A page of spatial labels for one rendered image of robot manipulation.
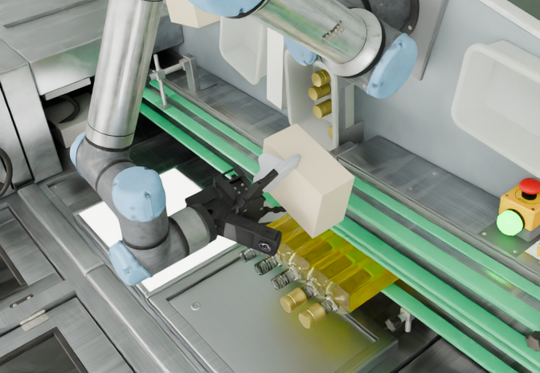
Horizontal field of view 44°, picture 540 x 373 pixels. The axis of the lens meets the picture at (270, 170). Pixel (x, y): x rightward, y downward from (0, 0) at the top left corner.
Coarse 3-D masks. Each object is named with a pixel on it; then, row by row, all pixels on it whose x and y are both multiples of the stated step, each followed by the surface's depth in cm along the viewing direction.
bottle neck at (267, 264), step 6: (264, 258) 142; (270, 258) 142; (276, 258) 142; (258, 264) 140; (264, 264) 140; (270, 264) 141; (276, 264) 142; (258, 270) 142; (264, 270) 140; (270, 270) 142
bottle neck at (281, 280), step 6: (288, 270) 138; (276, 276) 137; (282, 276) 137; (288, 276) 137; (294, 276) 138; (276, 282) 136; (282, 282) 136; (288, 282) 137; (276, 288) 137; (282, 288) 137
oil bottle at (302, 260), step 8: (328, 232) 145; (320, 240) 143; (328, 240) 143; (336, 240) 142; (344, 240) 142; (304, 248) 141; (312, 248) 141; (320, 248) 141; (328, 248) 140; (336, 248) 141; (296, 256) 139; (304, 256) 139; (312, 256) 139; (320, 256) 139; (328, 256) 140; (288, 264) 140; (296, 264) 138; (304, 264) 137; (312, 264) 138; (296, 272) 138; (304, 272) 137; (296, 280) 140; (304, 280) 139
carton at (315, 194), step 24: (264, 144) 119; (288, 144) 118; (312, 144) 119; (312, 168) 115; (336, 168) 115; (288, 192) 120; (312, 192) 113; (336, 192) 114; (312, 216) 117; (336, 216) 120
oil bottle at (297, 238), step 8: (288, 232) 146; (296, 232) 146; (304, 232) 145; (288, 240) 144; (296, 240) 143; (304, 240) 143; (312, 240) 144; (280, 248) 142; (288, 248) 141; (296, 248) 142; (280, 256) 142; (288, 256) 141; (280, 264) 143
